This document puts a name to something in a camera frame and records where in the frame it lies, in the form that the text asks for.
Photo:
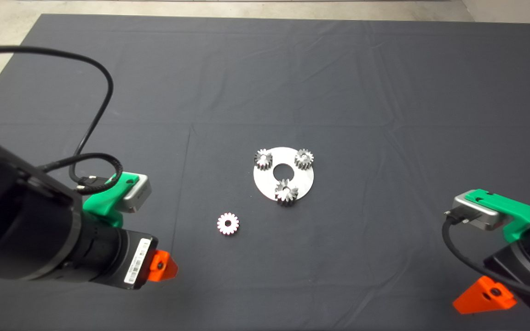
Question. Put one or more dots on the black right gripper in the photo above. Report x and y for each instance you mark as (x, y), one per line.
(525, 276)

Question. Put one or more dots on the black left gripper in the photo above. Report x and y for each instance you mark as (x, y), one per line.
(134, 259)

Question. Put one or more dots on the large steel gear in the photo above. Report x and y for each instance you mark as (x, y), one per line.
(286, 193)

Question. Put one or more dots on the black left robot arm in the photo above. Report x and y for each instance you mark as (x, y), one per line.
(16, 220)

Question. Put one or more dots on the white plastic gear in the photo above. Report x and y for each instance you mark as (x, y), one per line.
(222, 220)

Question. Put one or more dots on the small steel gear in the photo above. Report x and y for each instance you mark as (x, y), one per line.
(304, 158)
(263, 159)

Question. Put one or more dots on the round metal plate with hole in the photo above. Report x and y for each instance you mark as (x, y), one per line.
(265, 184)

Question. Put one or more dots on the dark grey table cloth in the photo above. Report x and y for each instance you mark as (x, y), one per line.
(338, 92)

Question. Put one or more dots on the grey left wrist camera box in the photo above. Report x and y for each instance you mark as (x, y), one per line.
(136, 195)

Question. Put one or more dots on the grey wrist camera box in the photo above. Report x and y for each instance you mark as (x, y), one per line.
(486, 216)
(136, 195)

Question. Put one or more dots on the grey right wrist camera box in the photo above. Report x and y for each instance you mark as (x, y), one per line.
(486, 216)

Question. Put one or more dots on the green left camera mount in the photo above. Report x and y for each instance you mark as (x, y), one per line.
(104, 202)

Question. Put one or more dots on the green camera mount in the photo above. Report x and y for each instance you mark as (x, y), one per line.
(518, 211)
(104, 202)

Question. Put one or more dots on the green right camera mount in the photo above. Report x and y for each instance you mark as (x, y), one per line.
(518, 211)

